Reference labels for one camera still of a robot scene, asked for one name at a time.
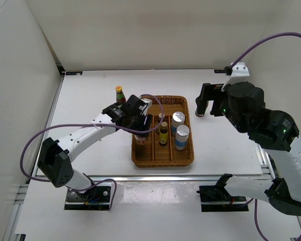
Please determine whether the silver lid jar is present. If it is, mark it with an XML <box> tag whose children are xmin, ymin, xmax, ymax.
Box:
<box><xmin>134</xmin><ymin>133</ymin><xmax>149</xmax><ymax>145</ymax></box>

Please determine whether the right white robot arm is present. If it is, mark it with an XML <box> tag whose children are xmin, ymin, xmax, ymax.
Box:
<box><xmin>196</xmin><ymin>82</ymin><xmax>301</xmax><ymax>216</ymax></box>

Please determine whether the brown wicker basket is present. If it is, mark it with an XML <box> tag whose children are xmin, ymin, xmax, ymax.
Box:
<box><xmin>131</xmin><ymin>95</ymin><xmax>194</xmax><ymax>168</ymax></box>

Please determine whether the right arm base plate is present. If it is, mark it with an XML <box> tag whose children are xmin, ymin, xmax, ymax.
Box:
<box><xmin>197</xmin><ymin>186</ymin><xmax>249</xmax><ymax>212</ymax></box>

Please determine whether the small yellow label bottle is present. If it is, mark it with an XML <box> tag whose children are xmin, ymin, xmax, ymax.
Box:
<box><xmin>159</xmin><ymin>122</ymin><xmax>168</xmax><ymax>146</ymax></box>

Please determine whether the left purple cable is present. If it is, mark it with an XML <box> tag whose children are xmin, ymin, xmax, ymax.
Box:
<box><xmin>20</xmin><ymin>93</ymin><xmax>165</xmax><ymax>211</ymax></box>

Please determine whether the white blue canister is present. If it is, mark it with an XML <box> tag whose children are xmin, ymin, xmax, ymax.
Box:
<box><xmin>175</xmin><ymin>125</ymin><xmax>190</xmax><ymax>151</ymax></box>
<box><xmin>171</xmin><ymin>111</ymin><xmax>185</xmax><ymax>136</ymax></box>

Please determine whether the yellow cap sauce bottle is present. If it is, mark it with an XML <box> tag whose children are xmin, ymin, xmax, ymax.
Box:
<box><xmin>115</xmin><ymin>85</ymin><xmax>126</xmax><ymax>103</ymax></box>
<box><xmin>195</xmin><ymin>110</ymin><xmax>205</xmax><ymax>117</ymax></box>

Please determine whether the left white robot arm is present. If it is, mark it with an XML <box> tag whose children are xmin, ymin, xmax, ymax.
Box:
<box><xmin>38</xmin><ymin>95</ymin><xmax>152</xmax><ymax>201</ymax></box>

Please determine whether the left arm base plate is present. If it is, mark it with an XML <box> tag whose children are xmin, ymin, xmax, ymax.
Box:
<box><xmin>64</xmin><ymin>182</ymin><xmax>113</xmax><ymax>211</ymax></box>

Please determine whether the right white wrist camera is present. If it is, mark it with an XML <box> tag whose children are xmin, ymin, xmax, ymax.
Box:
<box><xmin>221</xmin><ymin>62</ymin><xmax>250</xmax><ymax>92</ymax></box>

